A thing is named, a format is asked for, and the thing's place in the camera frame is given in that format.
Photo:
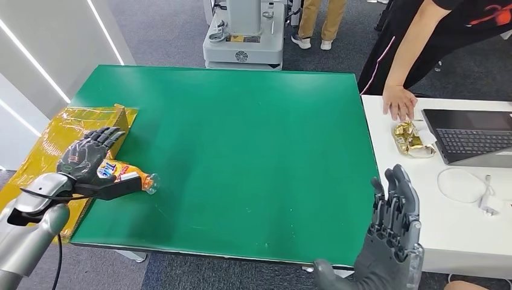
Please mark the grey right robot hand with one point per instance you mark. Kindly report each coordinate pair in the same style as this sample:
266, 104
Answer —
388, 260

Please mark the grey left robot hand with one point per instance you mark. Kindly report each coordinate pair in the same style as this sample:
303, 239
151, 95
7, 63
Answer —
84, 160

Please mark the orange bottle with clear cap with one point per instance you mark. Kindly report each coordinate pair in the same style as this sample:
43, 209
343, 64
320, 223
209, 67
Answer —
120, 170

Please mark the grey robot base machine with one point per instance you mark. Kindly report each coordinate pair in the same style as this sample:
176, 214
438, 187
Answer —
244, 48

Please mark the person's right forearm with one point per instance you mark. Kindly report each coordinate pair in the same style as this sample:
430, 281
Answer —
412, 48

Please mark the yellow taped cardboard box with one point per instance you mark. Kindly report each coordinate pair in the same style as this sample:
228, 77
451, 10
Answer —
44, 148

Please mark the grey table foot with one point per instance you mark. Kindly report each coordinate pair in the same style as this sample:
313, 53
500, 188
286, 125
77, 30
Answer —
309, 269

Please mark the tan rounded object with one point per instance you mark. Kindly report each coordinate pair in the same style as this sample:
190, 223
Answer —
466, 286

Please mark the white charger adapter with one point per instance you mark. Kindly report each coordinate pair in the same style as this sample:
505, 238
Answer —
491, 206

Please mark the golden foil snack wrapper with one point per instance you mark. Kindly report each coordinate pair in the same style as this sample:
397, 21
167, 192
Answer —
412, 140

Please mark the dark grey laptop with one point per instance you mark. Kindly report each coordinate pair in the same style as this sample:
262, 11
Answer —
468, 140

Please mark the person's right hand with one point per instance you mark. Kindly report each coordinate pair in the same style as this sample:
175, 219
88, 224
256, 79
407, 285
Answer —
400, 102

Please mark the chrome office chair base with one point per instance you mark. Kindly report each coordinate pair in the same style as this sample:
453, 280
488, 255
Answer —
438, 66

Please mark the person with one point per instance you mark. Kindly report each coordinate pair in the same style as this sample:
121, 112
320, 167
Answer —
460, 28
320, 20

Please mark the black left camera bracket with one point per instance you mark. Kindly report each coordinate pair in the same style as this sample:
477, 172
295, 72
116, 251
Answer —
120, 189

